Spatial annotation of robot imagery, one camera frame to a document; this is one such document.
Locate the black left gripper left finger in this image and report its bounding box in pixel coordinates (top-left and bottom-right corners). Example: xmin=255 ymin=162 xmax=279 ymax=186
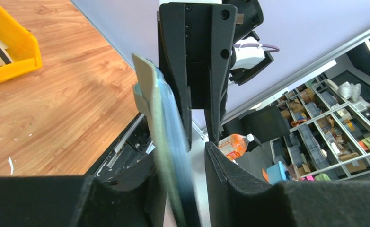
xmin=0 ymin=155 xmax=167 ymax=227

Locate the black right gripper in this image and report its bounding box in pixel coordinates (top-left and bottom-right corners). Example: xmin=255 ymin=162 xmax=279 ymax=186
xmin=158 ymin=2 xmax=237 ymax=146

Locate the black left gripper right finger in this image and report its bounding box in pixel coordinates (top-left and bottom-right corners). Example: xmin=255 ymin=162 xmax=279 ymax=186
xmin=205 ymin=142 xmax=370 ymax=227

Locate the green leather card holder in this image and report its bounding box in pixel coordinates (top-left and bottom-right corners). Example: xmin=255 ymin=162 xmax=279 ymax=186
xmin=132 ymin=53 xmax=201 ymax=227

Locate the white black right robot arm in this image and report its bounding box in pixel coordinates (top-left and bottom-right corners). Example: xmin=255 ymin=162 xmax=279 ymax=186
xmin=158 ymin=0 xmax=273 ymax=145

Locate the orange drink bottle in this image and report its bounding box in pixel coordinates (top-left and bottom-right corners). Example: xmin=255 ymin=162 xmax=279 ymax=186
xmin=218 ymin=134 xmax=255 ymax=161

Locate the metal storage shelf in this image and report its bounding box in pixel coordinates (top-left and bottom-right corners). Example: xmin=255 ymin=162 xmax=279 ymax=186
xmin=273 ymin=70 xmax=370 ymax=183

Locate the right yellow plastic bin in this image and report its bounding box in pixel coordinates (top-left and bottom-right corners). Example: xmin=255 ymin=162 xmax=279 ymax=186
xmin=0 ymin=5 xmax=43 ymax=83

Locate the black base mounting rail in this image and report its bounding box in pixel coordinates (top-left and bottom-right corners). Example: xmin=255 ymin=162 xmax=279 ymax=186
xmin=86 ymin=113 xmax=155 ymax=182

